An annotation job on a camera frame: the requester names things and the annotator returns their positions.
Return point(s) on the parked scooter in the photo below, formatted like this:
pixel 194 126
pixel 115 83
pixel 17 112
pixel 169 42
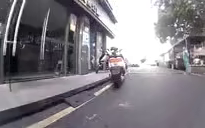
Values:
pixel 117 68

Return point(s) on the pale painted road line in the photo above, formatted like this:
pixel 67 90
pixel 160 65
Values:
pixel 66 111

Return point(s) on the dark glass-fronted building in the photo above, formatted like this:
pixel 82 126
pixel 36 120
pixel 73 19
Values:
pixel 46 36

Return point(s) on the grey asphalt road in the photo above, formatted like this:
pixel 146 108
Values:
pixel 156 100

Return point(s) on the dark kerb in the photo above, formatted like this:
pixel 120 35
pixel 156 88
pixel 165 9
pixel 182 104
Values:
pixel 40 105

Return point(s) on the grey raised pavement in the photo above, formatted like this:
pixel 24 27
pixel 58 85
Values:
pixel 30 90

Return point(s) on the low building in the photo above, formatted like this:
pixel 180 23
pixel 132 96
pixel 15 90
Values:
pixel 193 51

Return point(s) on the large tree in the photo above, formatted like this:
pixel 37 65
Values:
pixel 186 18

